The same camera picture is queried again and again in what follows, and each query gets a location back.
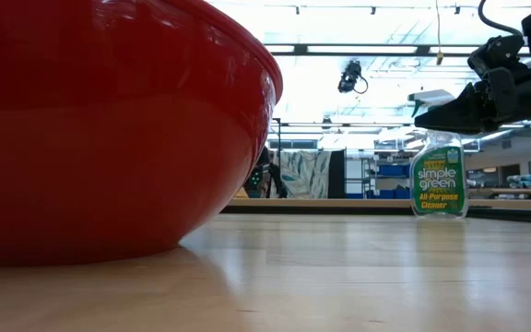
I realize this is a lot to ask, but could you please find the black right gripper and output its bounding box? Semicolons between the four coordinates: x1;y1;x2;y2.
413;65;531;136

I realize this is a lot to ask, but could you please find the simple green spray bottle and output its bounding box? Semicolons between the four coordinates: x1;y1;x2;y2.
407;89;470;219

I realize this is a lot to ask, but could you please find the leaf-patterned curtain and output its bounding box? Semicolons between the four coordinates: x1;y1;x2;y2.
275;149;332;200

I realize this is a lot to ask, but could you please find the black ceiling-hung camera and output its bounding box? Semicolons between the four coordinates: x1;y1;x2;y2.
336;59;369;95

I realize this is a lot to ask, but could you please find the blue storage bin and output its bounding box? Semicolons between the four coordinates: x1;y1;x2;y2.
375;185;411;200
377;164;410;178

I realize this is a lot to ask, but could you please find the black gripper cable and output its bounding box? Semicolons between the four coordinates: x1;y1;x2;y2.
477;0;525;38

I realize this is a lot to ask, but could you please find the black upright panel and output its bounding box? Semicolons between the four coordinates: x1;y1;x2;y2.
328;148;348;200

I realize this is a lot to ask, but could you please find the dark equipment with green lights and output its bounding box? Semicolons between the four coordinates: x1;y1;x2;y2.
242;146;289;200

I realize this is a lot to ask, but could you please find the large red bowl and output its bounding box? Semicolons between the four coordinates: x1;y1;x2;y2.
0;0;285;267

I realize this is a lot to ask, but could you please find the long wooden background table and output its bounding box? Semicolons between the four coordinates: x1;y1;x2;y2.
221;196;531;216

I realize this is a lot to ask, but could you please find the yellow hanging cable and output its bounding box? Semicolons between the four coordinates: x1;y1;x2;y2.
434;0;444;66

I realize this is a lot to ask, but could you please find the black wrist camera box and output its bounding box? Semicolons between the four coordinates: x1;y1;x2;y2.
466;33;526;78

